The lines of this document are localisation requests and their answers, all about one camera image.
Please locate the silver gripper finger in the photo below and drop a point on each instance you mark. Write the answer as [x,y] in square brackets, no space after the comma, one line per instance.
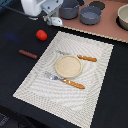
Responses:
[52,19]

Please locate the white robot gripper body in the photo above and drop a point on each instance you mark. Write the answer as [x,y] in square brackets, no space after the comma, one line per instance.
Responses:
[35,7]

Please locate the red tomato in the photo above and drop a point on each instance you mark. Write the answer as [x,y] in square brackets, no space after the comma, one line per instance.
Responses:
[41,35]

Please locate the brown sausage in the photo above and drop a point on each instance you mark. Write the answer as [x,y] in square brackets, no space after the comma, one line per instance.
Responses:
[28,54]

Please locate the grey frying pan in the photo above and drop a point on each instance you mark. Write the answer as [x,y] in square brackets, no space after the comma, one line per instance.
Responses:
[90,15]

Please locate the grey cooking pot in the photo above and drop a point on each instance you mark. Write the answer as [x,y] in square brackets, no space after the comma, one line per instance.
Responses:
[69,9]

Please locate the beige round plate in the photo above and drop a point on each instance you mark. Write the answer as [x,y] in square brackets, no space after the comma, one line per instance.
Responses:
[68,66]

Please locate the black round lid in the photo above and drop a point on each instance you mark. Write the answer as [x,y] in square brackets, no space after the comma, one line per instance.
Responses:
[97,4]

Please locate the beige bowl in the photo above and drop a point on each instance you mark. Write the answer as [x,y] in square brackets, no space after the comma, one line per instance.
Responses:
[123,16]

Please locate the white woven placemat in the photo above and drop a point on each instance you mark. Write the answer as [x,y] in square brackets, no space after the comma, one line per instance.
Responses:
[72,104]

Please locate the knife with orange handle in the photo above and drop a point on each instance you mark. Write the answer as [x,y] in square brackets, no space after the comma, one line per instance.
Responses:
[79,56]

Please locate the fork with orange handle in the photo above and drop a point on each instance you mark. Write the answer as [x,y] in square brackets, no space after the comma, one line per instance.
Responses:
[66,81]

